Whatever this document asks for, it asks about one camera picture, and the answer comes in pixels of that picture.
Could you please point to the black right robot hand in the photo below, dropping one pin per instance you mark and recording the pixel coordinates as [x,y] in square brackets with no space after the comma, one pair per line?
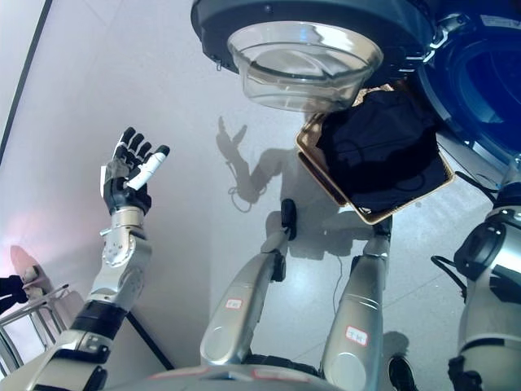
[515,179]

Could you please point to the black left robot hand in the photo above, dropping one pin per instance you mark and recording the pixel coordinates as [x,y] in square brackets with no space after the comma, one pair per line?
[122,195]

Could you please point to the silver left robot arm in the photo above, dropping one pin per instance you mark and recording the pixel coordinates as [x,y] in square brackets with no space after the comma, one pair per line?
[118,248]

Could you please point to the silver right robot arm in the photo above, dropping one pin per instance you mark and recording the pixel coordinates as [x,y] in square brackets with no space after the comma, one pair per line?
[488,252]

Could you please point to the brown woven laundry basket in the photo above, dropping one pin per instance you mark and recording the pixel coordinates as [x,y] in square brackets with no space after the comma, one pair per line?
[306,136]

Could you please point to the round washing machine door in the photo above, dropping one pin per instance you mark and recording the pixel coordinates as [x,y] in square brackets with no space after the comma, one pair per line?
[305,81]

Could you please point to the black garment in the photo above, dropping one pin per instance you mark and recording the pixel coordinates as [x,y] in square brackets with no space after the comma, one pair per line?
[378,155]

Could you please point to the bystander in black sleeve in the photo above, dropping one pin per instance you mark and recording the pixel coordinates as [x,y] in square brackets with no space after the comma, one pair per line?
[12,293]

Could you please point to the silver left robot leg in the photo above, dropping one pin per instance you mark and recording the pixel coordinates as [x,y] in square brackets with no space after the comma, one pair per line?
[240,301]

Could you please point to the silver robot leg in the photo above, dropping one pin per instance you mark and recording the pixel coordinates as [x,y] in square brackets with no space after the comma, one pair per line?
[358,301]
[240,301]

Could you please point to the black left robot foot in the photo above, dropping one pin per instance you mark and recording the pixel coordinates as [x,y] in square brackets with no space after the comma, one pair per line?
[288,213]

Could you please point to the silver right robot leg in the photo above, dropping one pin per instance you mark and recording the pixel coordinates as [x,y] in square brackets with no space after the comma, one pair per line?
[358,301]

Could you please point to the grey robot torso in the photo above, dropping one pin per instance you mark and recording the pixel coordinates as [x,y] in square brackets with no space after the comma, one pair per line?
[228,380]

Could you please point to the black rounded floor object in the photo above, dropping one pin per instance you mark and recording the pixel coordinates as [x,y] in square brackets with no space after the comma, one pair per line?
[401,372]

